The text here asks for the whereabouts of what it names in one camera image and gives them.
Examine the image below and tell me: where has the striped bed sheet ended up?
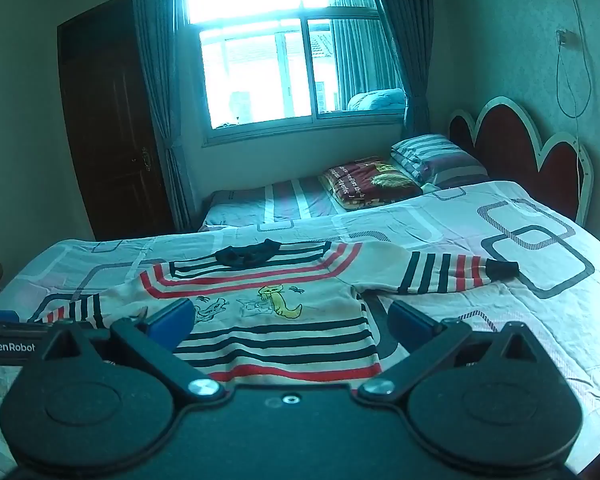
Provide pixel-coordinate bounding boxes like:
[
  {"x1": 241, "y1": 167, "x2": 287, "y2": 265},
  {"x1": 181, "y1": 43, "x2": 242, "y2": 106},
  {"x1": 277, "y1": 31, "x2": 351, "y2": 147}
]
[{"x1": 198, "y1": 157, "x2": 491, "y2": 233}]

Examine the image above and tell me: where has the striped cartoon print sweater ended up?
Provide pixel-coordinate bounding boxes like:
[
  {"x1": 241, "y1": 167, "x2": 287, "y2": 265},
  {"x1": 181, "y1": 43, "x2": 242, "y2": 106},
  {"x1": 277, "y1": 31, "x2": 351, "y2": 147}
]
[{"x1": 27, "y1": 240, "x2": 521, "y2": 383}]

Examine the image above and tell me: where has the white geometric print bed sheet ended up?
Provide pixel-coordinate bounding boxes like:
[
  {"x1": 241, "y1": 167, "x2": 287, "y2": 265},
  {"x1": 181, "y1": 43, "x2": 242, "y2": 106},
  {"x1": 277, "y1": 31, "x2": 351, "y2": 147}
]
[{"x1": 0, "y1": 180, "x2": 600, "y2": 476}]

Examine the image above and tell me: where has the red printed folded blanket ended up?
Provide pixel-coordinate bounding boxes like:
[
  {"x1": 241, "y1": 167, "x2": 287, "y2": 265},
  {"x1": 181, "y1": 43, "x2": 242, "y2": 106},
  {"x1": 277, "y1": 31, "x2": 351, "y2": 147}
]
[{"x1": 320, "y1": 156, "x2": 423, "y2": 209}]

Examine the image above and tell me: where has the red scalloped headboard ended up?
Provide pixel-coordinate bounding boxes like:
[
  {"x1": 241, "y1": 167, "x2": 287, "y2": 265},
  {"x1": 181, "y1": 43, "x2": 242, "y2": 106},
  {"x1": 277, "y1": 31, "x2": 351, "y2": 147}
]
[{"x1": 448, "y1": 96, "x2": 595, "y2": 226}]

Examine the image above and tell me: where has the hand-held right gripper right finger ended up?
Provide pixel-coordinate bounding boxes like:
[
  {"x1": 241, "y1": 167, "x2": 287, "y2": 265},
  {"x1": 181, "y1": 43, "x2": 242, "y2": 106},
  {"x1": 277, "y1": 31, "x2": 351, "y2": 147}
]
[{"x1": 358, "y1": 301, "x2": 556, "y2": 403}]

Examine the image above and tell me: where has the folded blue quilt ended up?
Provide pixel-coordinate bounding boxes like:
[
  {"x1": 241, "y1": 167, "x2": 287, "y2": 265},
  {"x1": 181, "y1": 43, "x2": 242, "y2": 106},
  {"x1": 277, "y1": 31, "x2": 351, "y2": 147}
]
[{"x1": 347, "y1": 87, "x2": 407, "y2": 112}]

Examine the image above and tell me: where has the blue curtain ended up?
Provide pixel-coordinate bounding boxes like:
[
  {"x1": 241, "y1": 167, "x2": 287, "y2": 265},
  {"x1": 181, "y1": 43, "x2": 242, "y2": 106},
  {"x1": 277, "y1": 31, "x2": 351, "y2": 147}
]
[
  {"x1": 132, "y1": 0, "x2": 193, "y2": 231},
  {"x1": 362, "y1": 0, "x2": 433, "y2": 136}
]

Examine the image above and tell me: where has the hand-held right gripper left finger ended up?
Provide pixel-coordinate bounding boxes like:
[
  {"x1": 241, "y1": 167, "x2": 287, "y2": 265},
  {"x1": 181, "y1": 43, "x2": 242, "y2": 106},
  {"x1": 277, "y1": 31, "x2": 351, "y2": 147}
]
[{"x1": 22, "y1": 299, "x2": 227, "y2": 406}]

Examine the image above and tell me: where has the hanging wall cable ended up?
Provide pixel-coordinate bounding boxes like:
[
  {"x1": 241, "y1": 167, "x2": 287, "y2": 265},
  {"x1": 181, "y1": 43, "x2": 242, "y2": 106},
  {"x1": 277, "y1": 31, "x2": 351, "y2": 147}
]
[{"x1": 555, "y1": 0, "x2": 593, "y2": 121}]

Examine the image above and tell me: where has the window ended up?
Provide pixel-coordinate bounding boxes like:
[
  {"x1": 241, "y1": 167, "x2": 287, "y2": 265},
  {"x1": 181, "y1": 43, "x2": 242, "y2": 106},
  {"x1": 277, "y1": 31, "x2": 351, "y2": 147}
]
[{"x1": 180, "y1": 0, "x2": 411, "y2": 133}]

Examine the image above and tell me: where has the dark wooden door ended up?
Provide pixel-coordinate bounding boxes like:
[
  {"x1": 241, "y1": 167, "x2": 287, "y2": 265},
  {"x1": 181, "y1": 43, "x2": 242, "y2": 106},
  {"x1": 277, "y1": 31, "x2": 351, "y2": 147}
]
[{"x1": 57, "y1": 0, "x2": 176, "y2": 241}]

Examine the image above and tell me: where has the striped pillow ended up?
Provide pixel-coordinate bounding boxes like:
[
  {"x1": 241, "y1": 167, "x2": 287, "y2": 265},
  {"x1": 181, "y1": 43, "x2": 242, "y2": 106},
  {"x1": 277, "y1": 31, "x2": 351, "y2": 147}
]
[{"x1": 390, "y1": 133, "x2": 490, "y2": 188}]

